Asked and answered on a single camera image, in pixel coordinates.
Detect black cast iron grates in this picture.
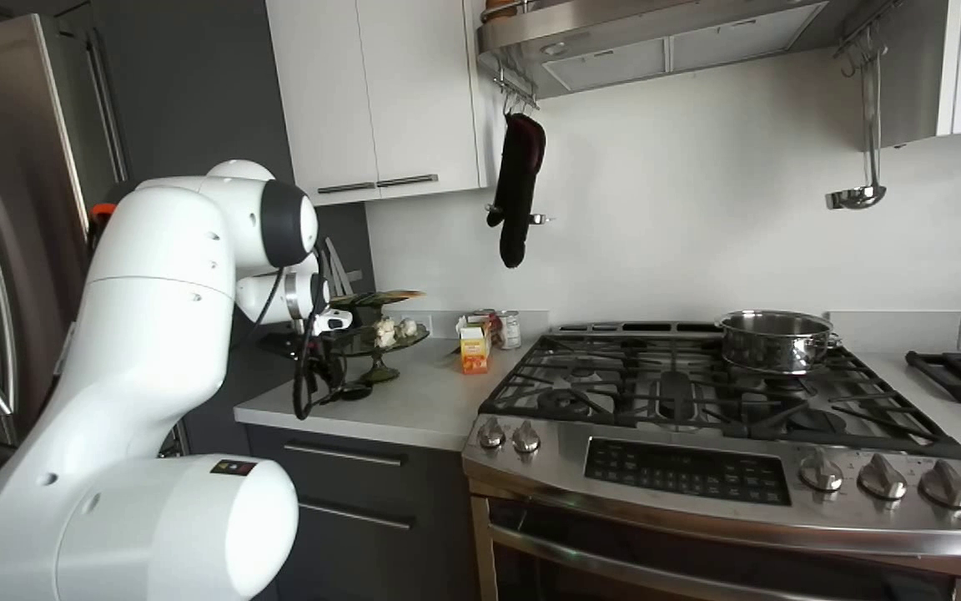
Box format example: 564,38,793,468
479,321,961,459

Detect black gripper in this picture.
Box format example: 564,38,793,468
279,309,345,423

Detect stainless steel gas range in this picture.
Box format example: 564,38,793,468
456,321,961,601

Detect black oven mitt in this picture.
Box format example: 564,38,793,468
483,111,550,270

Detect long silver drawer handle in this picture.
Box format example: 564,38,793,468
298,498,416,535

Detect white two-door wall cabinet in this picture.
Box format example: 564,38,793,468
263,0,491,210

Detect small silver stove knob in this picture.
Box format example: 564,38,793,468
512,421,543,459
473,417,506,453

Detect hanging metal ladle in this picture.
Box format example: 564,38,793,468
823,42,890,215

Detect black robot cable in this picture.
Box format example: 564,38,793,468
255,265,323,423

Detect dark grey base cabinet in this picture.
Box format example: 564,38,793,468
244,423,482,601

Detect short silver drawer handle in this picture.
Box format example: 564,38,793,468
279,439,382,472

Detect small spice jar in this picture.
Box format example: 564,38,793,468
496,309,527,355

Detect stainless steel range hood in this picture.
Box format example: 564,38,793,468
473,0,909,104

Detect dark grey tall cabinet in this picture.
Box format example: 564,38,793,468
49,0,377,459

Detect silver oven door handle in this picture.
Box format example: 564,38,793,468
483,518,957,601

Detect large silver stove knob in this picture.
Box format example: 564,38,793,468
797,446,847,498
853,449,911,504
918,456,961,515

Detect small orange jar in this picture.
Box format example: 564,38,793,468
455,314,496,378

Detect stainless steel refrigerator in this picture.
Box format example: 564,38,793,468
0,11,136,498

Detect stainless steel pot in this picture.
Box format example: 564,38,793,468
717,307,843,379

